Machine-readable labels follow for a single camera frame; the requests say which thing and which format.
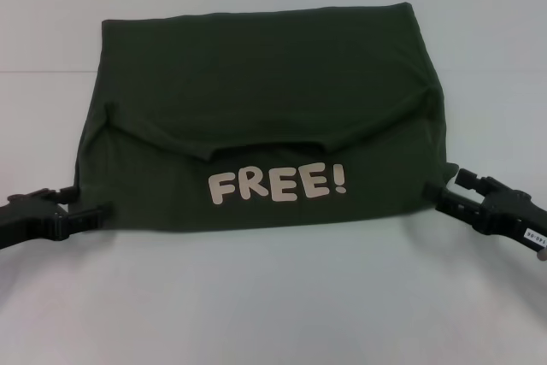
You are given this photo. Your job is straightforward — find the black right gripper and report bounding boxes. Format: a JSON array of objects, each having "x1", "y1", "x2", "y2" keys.
[{"x1": 423, "y1": 168, "x2": 547, "y2": 251}]

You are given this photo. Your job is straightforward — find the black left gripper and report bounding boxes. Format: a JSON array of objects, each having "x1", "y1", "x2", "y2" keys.
[{"x1": 0, "y1": 186, "x2": 115, "y2": 251}]

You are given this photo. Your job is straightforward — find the dark green t-shirt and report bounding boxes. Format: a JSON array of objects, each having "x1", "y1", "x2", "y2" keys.
[{"x1": 72, "y1": 2, "x2": 461, "y2": 240}]

